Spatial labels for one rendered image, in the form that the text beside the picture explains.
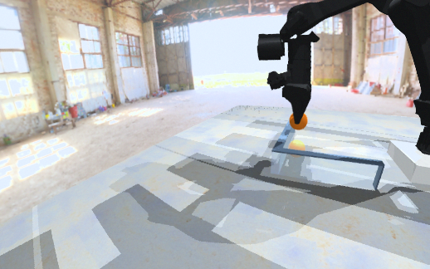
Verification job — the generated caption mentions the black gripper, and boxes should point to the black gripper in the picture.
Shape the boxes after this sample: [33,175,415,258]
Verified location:
[281,59,312,125]

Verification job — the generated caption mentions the light blue l-shaped bar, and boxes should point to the light blue l-shaped bar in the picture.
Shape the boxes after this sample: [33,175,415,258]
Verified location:
[271,121,384,190]

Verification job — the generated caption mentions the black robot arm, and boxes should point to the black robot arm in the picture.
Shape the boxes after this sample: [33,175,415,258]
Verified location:
[257,0,430,155]

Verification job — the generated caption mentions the clear glass corner walls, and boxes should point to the clear glass corner walls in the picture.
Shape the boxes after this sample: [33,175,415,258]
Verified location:
[271,152,383,190]

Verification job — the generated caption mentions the orange ball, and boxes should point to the orange ball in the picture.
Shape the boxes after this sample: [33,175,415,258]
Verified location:
[289,114,308,130]

